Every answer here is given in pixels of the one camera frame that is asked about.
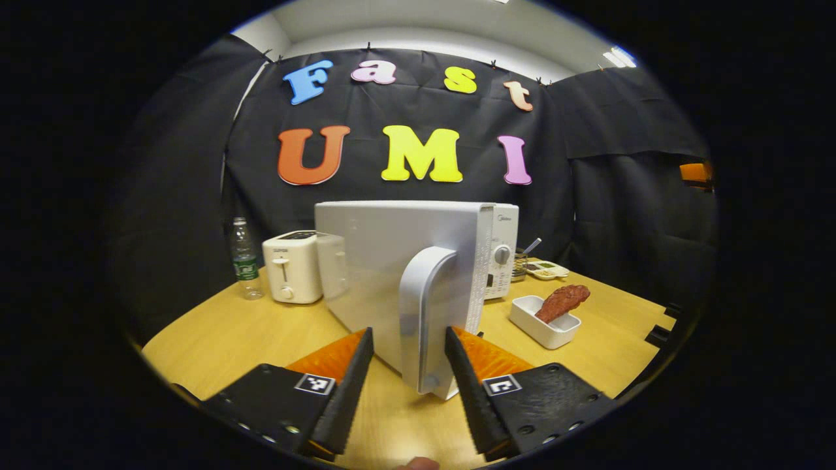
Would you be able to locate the white toaster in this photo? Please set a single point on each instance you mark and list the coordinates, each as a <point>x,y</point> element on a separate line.
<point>294,267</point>

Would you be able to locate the red-brown meat piece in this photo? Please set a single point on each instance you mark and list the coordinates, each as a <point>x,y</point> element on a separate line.
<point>562,301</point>

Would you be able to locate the white microwave oven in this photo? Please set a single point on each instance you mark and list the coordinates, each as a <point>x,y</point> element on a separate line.
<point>392,261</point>

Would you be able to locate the small ceiling light panel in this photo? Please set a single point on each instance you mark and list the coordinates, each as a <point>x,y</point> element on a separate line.
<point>619,57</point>

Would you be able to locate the white rectangular dish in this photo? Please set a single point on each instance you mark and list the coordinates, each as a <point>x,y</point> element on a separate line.
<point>552,334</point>

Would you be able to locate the black backdrop cloth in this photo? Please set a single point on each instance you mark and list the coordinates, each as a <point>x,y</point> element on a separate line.
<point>405,104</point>

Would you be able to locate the black table clamp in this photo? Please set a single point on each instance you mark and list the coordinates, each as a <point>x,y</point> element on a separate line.
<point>658,336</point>
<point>673,311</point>

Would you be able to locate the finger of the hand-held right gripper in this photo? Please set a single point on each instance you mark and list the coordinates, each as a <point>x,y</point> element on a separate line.
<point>693,173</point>

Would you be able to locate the clear plastic water bottle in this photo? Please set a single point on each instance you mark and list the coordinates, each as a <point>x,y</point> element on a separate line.
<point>245,261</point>

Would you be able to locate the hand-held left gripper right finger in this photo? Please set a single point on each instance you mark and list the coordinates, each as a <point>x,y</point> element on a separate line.
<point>473,398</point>

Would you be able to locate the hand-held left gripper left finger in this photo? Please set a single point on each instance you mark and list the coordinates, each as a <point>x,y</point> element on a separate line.
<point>349,398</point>

